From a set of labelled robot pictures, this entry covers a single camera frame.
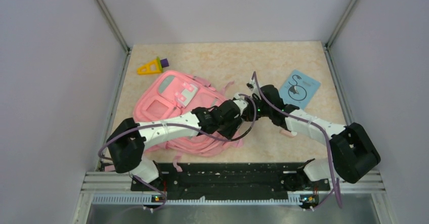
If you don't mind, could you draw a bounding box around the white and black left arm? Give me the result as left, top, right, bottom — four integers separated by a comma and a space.
107, 99, 248, 190

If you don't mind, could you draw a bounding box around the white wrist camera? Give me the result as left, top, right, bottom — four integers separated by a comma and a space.
246, 79, 260, 98
233, 93, 248, 114

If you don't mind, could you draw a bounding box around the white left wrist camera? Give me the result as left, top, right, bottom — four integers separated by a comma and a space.
233, 93, 248, 114

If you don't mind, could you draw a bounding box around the yellow and purple toy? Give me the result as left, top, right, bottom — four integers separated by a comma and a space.
137, 57, 169, 75

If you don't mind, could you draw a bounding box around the light blue thin booklet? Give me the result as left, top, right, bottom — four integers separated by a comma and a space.
279, 70, 321, 109

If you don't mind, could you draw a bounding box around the pink and white eraser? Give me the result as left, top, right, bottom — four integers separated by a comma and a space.
280, 129, 297, 138

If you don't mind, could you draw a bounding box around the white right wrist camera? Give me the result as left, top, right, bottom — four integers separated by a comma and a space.
246, 79, 260, 98

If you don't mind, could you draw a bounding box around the pink student backpack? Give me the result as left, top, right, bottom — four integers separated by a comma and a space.
133, 70, 243, 172

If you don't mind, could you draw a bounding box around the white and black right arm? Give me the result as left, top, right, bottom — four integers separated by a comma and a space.
243, 83, 381, 190

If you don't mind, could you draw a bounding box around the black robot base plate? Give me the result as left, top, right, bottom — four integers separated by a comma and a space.
150, 162, 331, 201

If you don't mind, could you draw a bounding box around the aluminium frame rail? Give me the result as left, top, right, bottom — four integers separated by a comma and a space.
72, 170, 398, 223

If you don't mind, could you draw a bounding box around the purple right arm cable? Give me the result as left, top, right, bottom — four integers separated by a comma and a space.
251, 71, 344, 211

